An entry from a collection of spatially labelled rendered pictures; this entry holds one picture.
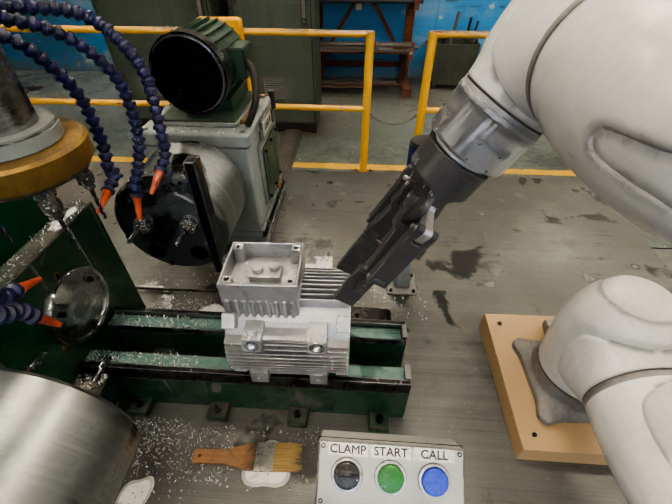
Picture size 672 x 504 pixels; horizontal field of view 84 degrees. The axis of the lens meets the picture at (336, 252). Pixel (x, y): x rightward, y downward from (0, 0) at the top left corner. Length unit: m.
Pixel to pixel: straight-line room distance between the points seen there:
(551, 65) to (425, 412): 0.69
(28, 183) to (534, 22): 0.53
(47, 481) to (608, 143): 0.55
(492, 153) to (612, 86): 0.16
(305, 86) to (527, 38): 3.43
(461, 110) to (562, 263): 0.95
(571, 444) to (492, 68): 0.68
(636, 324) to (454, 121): 0.44
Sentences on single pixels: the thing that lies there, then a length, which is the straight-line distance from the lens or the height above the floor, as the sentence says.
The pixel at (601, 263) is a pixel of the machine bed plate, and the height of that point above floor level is 0.80.
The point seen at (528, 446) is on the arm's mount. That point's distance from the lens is 0.82.
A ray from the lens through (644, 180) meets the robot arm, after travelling 0.22.
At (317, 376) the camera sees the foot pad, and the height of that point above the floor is 0.98.
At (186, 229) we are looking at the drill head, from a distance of 0.84.
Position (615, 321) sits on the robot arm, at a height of 1.10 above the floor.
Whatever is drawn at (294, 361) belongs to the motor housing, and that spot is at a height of 1.02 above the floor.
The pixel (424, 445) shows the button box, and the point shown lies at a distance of 0.50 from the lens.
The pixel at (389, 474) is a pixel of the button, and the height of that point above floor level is 1.07.
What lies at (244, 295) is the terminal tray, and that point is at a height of 1.12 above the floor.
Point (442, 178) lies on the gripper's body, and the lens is 0.38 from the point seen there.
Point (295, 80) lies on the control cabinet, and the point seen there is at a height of 0.50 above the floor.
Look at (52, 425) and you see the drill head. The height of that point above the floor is 1.13.
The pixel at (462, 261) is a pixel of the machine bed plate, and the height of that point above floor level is 0.80.
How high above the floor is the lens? 1.54
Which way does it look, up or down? 41 degrees down
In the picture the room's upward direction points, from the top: straight up
